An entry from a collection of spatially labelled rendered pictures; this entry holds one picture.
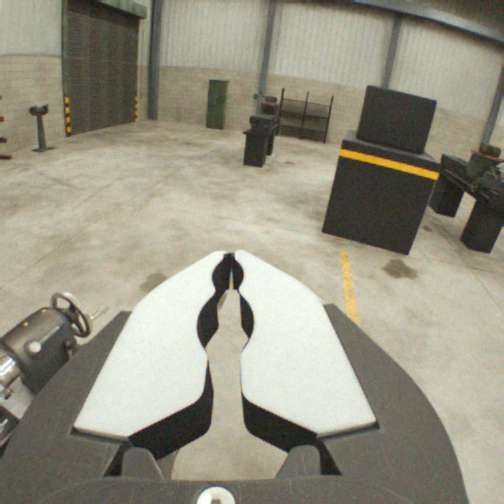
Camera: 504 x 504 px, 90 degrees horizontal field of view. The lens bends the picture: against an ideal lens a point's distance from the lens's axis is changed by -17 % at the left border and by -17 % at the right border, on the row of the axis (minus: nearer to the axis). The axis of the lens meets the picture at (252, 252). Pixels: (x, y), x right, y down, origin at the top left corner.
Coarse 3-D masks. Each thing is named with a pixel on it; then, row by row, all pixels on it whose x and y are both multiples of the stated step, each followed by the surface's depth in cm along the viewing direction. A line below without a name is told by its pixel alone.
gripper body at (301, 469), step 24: (144, 456) 5; (288, 456) 5; (312, 456) 5; (96, 480) 4; (120, 480) 4; (144, 480) 4; (168, 480) 4; (192, 480) 4; (240, 480) 4; (264, 480) 4; (288, 480) 4; (312, 480) 4; (336, 480) 4; (360, 480) 4
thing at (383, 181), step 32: (384, 96) 332; (416, 96) 319; (384, 128) 349; (416, 128) 335; (352, 160) 344; (384, 160) 330; (416, 160) 318; (352, 192) 361; (384, 192) 347; (416, 192) 333; (352, 224) 379; (384, 224) 364; (416, 224) 349
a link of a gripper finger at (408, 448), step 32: (352, 320) 8; (352, 352) 7; (384, 352) 7; (384, 384) 6; (416, 384) 6; (384, 416) 5; (416, 416) 5; (320, 448) 5; (352, 448) 5; (384, 448) 5; (416, 448) 5; (448, 448) 5; (384, 480) 4; (416, 480) 4; (448, 480) 4
